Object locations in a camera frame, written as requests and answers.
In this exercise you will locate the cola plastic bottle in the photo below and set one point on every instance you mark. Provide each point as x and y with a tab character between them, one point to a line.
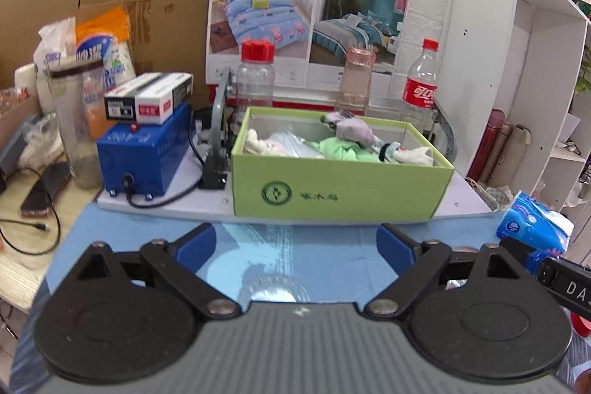
421	87

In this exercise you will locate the red cap clear jar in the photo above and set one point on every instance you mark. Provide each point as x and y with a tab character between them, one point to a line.
254	78

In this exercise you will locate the tall clear lidded jar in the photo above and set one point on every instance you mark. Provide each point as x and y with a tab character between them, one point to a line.
66	87

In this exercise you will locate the grey metal bracket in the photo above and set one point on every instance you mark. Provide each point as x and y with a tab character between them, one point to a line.
216	165

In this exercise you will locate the green cardboard box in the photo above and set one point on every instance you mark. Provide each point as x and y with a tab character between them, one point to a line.
306	187

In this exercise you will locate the purple cloth in box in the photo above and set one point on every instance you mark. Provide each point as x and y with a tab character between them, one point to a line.
349	127

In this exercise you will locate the beige thermos flask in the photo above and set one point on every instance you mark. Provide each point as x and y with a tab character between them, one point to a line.
510	157

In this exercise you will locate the red thermos flask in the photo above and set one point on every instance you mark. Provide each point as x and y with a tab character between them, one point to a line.
494	124

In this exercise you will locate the white pink plush bunny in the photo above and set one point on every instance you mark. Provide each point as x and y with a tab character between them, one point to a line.
255	146

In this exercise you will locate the blue white tissue bag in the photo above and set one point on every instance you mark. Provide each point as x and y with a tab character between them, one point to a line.
103	41

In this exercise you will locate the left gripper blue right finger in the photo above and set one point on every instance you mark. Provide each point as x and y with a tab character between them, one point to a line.
398	249

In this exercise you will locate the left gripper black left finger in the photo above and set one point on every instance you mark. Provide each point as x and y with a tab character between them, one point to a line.
193	250

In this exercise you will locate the bedding photo poster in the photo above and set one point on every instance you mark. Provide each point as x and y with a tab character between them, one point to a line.
310	37

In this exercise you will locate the blue tissue pack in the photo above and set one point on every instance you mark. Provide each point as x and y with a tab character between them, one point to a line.
532	223

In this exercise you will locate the blue metal power box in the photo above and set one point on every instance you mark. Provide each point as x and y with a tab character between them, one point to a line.
143	159

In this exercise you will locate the white colourful cloth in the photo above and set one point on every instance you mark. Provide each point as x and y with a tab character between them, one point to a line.
395	153

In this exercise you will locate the green terry cloth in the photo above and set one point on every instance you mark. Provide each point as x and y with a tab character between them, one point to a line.
344	150

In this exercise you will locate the pink clear tumbler bottle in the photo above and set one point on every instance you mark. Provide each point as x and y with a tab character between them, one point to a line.
356	81

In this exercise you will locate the white black carton box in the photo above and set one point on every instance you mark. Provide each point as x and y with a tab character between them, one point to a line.
150	98

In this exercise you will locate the white shelf unit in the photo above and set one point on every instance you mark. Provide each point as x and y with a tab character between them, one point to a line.
521	57

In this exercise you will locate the black smartphone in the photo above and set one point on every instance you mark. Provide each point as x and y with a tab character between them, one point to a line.
45	191

